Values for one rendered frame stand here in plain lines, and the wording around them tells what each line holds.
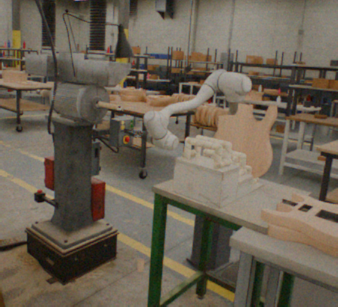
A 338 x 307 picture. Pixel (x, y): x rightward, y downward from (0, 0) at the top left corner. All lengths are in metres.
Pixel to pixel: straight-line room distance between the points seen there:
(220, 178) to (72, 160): 1.27
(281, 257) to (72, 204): 1.65
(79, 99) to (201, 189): 1.05
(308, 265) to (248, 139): 0.75
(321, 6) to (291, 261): 12.18
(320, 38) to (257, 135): 11.32
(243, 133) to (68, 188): 1.32
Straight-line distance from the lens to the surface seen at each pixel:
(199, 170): 1.57
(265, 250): 1.37
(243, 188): 1.71
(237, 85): 2.17
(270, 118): 1.77
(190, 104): 2.18
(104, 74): 2.01
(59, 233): 2.65
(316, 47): 13.03
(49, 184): 2.74
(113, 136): 2.51
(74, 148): 2.46
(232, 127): 1.87
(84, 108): 2.26
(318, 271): 1.34
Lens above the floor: 1.55
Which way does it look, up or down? 12 degrees down
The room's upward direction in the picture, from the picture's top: 4 degrees clockwise
